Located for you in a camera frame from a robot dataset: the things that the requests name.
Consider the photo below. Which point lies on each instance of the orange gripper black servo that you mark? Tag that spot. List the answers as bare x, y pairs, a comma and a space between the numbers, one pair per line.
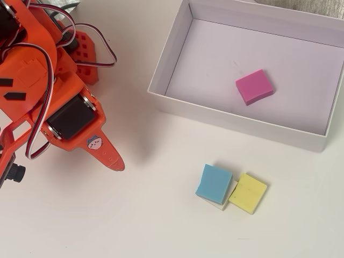
70, 118

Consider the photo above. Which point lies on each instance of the pink foam cuboid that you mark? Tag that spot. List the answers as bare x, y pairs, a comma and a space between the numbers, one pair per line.
254, 86

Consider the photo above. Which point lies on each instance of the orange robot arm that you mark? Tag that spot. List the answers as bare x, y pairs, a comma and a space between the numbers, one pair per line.
32, 32

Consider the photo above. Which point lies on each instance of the orange robot base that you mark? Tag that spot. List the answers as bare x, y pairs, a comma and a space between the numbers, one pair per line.
86, 56

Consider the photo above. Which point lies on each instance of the blue foam cuboid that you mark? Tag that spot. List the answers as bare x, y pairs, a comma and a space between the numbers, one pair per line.
215, 182

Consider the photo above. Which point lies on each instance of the white foam cuboid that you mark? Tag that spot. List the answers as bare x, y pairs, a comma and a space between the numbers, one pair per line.
219, 206

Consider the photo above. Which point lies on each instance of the white cardboard bin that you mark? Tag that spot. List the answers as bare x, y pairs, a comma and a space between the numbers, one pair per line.
204, 61

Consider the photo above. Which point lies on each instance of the yellow foam cuboid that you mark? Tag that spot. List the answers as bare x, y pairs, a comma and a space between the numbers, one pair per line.
247, 193

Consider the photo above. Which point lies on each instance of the black wrist camera orange mount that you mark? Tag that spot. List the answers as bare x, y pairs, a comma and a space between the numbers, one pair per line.
16, 172

